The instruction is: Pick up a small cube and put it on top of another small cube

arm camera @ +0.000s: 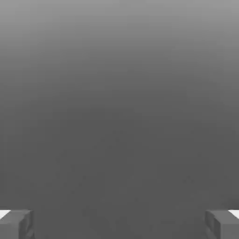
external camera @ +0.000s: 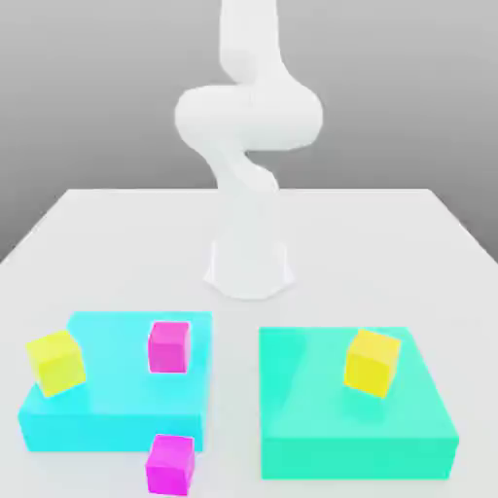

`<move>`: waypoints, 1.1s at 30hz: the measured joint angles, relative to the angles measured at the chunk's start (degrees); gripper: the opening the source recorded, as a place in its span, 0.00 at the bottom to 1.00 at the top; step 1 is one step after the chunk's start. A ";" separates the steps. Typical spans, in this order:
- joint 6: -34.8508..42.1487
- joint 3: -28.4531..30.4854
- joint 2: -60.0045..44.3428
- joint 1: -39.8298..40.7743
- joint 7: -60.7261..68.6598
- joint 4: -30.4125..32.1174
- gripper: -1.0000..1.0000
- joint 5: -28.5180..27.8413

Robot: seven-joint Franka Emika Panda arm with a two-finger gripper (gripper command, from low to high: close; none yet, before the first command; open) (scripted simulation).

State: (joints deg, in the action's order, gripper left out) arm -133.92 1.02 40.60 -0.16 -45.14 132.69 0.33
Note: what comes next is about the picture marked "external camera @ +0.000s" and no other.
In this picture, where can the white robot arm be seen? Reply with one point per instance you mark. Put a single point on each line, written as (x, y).
(249, 116)

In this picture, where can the small magenta cube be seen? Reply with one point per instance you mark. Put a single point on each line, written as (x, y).
(170, 467)
(168, 348)

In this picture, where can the small yellow cube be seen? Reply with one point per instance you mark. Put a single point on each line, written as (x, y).
(369, 365)
(56, 363)

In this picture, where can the large teal box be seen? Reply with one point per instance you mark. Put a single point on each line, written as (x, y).
(334, 420)

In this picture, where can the large cyan box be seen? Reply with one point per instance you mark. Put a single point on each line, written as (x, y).
(124, 397)

